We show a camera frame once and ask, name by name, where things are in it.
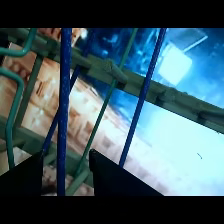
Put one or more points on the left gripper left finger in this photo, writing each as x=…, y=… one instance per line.
x=23, y=180

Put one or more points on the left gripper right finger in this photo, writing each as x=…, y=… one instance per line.
x=113, y=180

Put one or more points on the green clothes hanger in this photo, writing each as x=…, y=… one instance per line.
x=9, y=140

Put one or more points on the grey-green hanger rack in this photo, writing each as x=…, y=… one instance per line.
x=186, y=104

